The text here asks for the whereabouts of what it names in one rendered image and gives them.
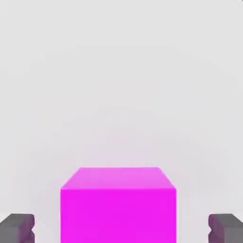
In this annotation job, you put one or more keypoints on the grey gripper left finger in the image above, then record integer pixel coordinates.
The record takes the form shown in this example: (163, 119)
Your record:
(16, 228)

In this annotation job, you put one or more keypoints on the small magenta cube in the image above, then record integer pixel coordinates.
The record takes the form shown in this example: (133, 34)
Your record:
(118, 214)

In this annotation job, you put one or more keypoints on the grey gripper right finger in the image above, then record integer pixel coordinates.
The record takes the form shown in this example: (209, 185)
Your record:
(227, 228)

